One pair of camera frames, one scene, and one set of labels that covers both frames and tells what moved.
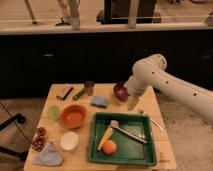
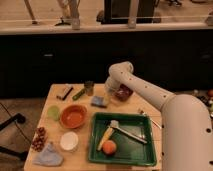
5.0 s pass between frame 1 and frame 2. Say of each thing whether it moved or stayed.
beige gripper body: moved
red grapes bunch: stayed
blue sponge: stayed
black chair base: stayed
